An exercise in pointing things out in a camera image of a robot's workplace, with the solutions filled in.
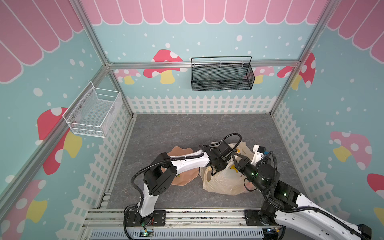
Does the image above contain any beige plastic bag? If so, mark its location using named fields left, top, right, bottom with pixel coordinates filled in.
left=200, top=160, right=256, bottom=196

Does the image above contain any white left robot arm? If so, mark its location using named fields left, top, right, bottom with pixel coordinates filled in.
left=127, top=133, right=242, bottom=219

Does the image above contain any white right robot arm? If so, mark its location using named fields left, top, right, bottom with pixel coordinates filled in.
left=232, top=151, right=372, bottom=240

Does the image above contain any pink scalloped fruit bowl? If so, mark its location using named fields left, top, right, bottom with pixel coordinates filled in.
left=167, top=147, right=200, bottom=186

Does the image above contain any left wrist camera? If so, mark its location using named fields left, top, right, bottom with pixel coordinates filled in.
left=216, top=141, right=233, bottom=158

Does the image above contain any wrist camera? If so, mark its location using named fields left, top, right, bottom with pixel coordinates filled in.
left=216, top=141, right=233, bottom=158
left=251, top=145, right=266, bottom=166

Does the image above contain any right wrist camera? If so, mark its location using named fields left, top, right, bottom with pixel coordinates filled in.
left=251, top=145, right=266, bottom=166

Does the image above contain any black mesh wall basket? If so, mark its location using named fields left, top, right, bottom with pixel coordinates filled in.
left=191, top=56, right=256, bottom=92

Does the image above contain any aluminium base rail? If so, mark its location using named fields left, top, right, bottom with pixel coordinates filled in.
left=78, top=208, right=275, bottom=240

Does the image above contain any white wire wall basket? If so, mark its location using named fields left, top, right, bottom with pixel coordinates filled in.
left=63, top=82, right=123, bottom=138

